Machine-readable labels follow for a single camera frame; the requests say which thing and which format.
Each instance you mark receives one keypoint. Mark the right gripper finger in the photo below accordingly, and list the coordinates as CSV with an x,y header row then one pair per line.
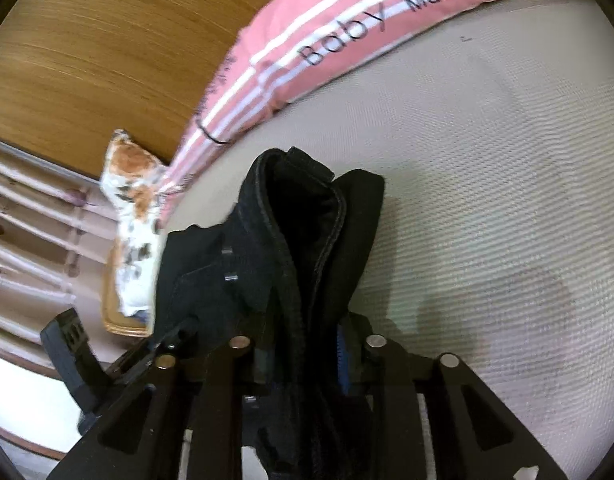
x,y
350,362

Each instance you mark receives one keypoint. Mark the black denim pants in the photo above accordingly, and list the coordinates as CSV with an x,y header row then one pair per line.
x,y
281,270

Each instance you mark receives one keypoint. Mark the beige patterned curtain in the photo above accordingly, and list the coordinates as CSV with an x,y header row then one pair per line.
x,y
56,231

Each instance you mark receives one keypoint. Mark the beige woven bed mat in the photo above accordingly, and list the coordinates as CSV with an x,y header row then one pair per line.
x,y
495,135

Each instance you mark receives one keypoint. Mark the floral orange white pillow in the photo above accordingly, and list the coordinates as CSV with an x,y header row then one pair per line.
x,y
129,181

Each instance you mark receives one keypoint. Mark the wooden headboard panel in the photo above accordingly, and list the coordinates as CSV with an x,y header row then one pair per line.
x,y
73,71

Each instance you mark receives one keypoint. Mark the pink striped pillow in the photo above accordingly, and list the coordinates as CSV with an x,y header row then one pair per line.
x,y
290,48

